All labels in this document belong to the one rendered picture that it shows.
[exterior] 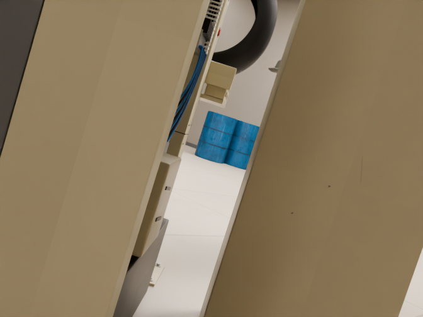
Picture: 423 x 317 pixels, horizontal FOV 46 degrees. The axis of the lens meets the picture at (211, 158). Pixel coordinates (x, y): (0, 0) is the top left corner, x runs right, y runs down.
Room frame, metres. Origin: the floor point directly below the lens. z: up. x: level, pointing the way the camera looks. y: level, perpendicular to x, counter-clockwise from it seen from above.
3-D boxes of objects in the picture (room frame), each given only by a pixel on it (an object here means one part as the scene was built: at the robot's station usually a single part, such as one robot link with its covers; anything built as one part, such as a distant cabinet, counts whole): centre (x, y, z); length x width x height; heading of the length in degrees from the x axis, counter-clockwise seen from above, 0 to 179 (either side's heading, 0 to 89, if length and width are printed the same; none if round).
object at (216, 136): (9.44, -0.21, 0.44); 1.20 x 0.73 x 0.87; 141
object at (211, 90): (2.34, 0.06, 0.83); 0.36 x 0.09 x 0.06; 178
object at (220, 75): (2.17, 0.21, 0.90); 0.40 x 0.03 x 0.10; 88
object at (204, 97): (2.35, 0.20, 0.80); 0.37 x 0.36 x 0.02; 88
